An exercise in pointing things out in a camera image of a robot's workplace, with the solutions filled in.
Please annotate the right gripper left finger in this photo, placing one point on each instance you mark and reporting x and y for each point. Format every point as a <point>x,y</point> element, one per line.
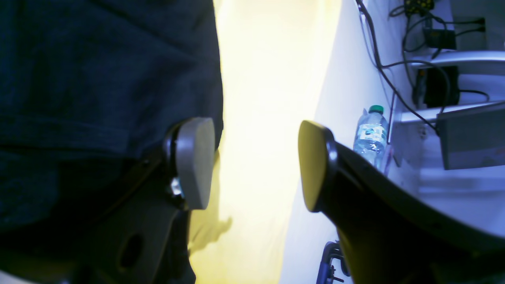
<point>142,238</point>

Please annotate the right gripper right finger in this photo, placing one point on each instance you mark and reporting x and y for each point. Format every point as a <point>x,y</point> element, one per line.
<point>386,235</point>

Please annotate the dark navy T-shirt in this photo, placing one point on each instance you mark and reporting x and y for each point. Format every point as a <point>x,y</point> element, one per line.
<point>89,88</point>

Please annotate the clear plastic water bottle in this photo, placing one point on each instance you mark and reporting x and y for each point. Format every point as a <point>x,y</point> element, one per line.
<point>371,136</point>

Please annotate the black power adapter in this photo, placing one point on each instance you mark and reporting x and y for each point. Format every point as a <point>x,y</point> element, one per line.
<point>430,87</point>

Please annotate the yellow table cloth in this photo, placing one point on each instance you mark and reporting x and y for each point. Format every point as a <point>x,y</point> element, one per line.
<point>274,56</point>

